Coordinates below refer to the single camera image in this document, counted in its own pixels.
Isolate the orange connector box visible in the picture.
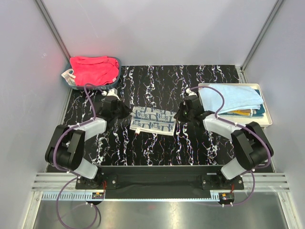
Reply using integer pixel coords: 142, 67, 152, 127
91, 190, 105, 199
220, 192, 235, 202

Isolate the white blue patterned towel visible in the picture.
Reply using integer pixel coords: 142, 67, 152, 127
130, 106, 176, 136

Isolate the teal round laundry basket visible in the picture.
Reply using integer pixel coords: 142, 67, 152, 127
65, 57, 122, 90

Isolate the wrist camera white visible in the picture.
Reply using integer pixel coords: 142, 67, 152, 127
102, 88, 120, 101
185, 88, 198, 100

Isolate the left orange connector box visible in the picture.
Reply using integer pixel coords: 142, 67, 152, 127
91, 190, 105, 199

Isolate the teal white folded towel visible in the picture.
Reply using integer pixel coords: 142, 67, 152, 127
228, 104, 265, 118

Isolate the brown yellow folded towel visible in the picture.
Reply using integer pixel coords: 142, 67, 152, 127
229, 109, 253, 116

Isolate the white rectangular tray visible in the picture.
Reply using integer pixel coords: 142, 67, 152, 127
198, 83, 272, 127

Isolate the aluminium front rail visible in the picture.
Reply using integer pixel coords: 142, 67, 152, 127
32, 173, 290, 202

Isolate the red towel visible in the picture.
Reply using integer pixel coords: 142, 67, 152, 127
70, 56, 119, 86

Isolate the right orange connector box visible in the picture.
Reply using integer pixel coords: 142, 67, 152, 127
220, 192, 235, 202

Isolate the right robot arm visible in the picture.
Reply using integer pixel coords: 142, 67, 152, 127
174, 95, 274, 189

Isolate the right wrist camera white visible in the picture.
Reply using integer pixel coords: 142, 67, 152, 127
185, 88, 198, 100

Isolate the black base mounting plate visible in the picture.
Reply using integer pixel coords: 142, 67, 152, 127
76, 166, 244, 200

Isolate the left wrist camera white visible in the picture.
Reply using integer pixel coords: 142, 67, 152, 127
102, 88, 120, 101

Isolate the light blue towel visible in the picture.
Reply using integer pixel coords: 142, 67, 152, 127
199, 84, 264, 114

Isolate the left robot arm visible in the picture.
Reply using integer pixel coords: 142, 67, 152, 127
45, 96, 132, 189

